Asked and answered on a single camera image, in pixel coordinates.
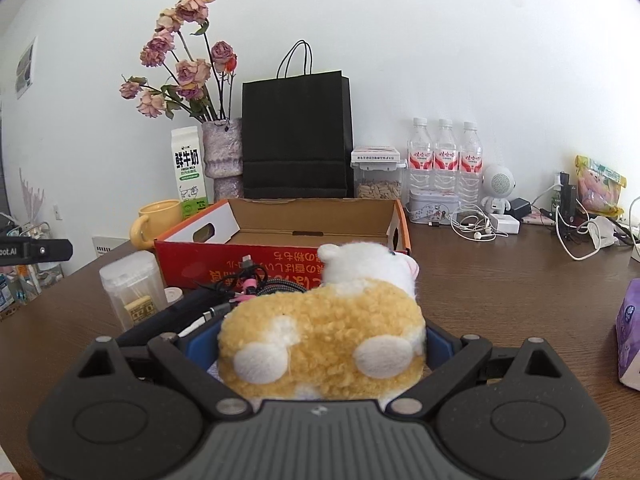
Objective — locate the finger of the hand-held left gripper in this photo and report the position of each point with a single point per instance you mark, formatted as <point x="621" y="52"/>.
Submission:
<point x="47" y="251"/>

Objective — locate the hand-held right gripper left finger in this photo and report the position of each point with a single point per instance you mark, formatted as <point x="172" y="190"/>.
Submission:
<point x="200" y="345"/>

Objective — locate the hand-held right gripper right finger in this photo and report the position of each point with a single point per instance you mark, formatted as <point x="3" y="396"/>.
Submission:
<point x="437" y="350"/>

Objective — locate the white round disc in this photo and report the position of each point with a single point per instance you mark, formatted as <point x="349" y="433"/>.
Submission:
<point x="173" y="296"/>

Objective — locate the red cardboard box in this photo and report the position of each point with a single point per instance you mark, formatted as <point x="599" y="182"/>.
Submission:
<point x="200" y="265"/>

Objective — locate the clear plastic swab box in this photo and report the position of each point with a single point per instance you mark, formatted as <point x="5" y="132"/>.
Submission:
<point x="130" y="280"/>

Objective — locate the yellow white plush toy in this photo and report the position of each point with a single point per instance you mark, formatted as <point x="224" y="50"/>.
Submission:
<point x="320" y="330"/>

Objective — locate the yellow mug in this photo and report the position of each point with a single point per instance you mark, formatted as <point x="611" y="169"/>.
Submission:
<point x="155" y="220"/>

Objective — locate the white earphones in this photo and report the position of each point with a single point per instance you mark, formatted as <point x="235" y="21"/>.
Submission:
<point x="487" y="230"/>

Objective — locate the white printed tin box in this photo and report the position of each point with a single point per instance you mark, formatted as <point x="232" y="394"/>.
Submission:
<point x="432" y="207"/>

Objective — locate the white charger block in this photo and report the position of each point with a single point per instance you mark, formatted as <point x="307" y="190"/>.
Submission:
<point x="505" y="223"/>

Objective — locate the white green milk carton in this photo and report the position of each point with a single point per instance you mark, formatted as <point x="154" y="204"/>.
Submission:
<point x="189" y="170"/>

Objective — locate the black power adapter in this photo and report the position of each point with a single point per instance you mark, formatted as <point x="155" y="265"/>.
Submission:
<point x="521" y="207"/>

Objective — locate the pink flat case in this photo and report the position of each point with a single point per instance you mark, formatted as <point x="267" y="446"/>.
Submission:
<point x="539" y="216"/>

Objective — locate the clear seed container white lid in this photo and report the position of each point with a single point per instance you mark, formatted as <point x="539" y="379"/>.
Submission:
<point x="377" y="185"/>

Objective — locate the white robot speaker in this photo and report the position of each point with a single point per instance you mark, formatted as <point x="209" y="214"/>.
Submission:
<point x="497" y="180"/>

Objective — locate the water bottle red label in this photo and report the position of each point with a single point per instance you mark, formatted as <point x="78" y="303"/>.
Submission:
<point x="420" y="160"/>
<point x="471" y="162"/>
<point x="446" y="160"/>

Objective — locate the purple speckled vase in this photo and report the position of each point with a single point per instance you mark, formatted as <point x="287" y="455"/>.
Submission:
<point x="222" y="155"/>

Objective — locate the purple tissue pack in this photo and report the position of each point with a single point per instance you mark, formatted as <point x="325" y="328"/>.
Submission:
<point x="631" y="335"/>

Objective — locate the black phone stand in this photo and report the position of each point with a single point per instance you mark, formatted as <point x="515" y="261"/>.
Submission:
<point x="567" y="200"/>

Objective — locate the yellow pink snack packet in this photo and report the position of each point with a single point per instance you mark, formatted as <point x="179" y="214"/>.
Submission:
<point x="597" y="185"/>

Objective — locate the dried pink rose bouquet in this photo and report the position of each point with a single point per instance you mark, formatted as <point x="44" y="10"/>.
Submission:
<point x="192" y="72"/>

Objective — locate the black paper bag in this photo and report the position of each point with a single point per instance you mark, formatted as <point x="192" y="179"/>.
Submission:
<point x="295" y="135"/>

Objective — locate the white wall socket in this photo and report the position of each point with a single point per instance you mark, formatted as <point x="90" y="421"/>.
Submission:
<point x="57" y="212"/>

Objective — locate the wall poster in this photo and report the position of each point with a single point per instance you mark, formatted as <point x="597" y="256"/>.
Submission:
<point x="26" y="67"/>

